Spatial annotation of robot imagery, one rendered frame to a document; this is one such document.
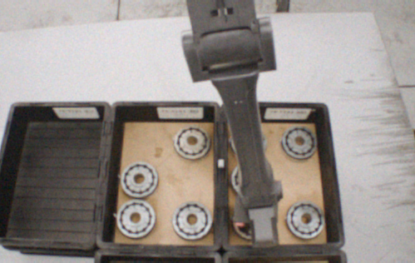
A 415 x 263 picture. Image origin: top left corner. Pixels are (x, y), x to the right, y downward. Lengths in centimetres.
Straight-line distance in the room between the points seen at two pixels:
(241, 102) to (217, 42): 10
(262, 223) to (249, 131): 28
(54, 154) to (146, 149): 28
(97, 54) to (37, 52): 25
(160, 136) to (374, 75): 82
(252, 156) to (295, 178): 50
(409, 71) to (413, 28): 36
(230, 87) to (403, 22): 237
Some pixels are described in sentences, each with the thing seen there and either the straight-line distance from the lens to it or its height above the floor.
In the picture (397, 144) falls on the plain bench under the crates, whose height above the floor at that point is 70.
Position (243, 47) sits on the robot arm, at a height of 150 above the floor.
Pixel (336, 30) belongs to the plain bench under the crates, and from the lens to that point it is 160.
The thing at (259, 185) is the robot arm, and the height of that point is 119.
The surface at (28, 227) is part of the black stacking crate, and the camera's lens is 116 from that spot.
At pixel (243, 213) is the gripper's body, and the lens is 93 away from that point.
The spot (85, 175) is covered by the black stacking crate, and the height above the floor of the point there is 83.
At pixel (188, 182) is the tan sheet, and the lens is 108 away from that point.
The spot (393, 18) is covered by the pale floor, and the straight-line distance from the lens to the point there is 280.
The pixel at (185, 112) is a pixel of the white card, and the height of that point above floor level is 89.
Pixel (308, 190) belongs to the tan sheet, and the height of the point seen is 83.
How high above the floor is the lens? 186
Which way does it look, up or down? 65 degrees down
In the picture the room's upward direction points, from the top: straight up
